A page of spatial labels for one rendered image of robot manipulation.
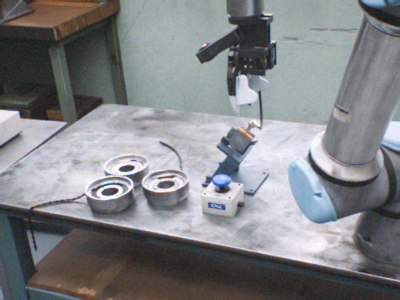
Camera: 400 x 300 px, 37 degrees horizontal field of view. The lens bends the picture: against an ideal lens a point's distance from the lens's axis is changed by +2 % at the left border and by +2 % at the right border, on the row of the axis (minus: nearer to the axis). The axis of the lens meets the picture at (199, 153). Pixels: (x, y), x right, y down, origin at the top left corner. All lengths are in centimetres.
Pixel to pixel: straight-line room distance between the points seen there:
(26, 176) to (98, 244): 29
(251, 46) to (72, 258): 76
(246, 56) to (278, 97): 173
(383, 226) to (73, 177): 75
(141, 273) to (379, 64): 91
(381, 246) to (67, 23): 197
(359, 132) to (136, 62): 239
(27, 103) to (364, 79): 249
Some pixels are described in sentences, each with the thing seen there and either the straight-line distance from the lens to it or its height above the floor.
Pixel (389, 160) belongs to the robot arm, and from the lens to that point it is 103.
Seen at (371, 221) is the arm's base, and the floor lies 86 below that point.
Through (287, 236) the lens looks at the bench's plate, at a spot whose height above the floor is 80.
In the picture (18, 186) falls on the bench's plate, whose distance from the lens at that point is 149.
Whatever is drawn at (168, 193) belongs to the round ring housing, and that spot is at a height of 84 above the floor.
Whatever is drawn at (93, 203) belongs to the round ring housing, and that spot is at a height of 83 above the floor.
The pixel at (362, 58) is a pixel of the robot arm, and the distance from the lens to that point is 83.
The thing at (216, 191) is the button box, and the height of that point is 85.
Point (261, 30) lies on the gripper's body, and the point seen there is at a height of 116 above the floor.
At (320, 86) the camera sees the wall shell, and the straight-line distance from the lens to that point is 286.
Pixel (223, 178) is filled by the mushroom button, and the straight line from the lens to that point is 124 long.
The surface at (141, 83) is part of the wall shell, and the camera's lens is 323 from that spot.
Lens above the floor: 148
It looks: 27 degrees down
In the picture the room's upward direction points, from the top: 5 degrees counter-clockwise
